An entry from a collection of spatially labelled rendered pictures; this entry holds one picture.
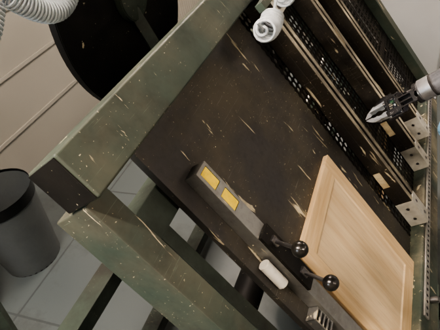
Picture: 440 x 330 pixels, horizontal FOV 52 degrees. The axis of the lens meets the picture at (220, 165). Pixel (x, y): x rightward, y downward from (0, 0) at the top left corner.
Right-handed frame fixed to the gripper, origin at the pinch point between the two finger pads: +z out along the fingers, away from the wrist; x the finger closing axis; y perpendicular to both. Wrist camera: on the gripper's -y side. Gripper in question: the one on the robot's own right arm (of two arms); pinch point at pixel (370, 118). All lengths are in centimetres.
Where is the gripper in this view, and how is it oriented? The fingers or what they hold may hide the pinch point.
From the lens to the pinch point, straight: 171.7
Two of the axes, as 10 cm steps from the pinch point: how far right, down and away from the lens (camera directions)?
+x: 4.7, 8.8, -0.6
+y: -6.0, 2.6, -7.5
